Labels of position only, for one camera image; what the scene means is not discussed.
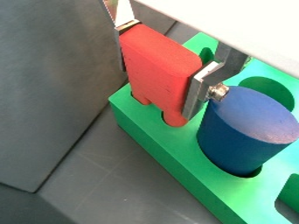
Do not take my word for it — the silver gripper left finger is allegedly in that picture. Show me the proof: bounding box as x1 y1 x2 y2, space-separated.
99 0 140 71

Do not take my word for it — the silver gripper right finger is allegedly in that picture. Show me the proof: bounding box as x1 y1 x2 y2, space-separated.
181 42 248 120

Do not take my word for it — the red square-circle peg object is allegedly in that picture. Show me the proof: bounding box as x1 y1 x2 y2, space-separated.
119 24 201 127

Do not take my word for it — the green shape sorting board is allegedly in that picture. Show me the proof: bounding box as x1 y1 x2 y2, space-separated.
109 30 299 224

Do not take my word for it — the dark blue cylinder peg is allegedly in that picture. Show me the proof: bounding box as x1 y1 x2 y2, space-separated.
196 87 299 177

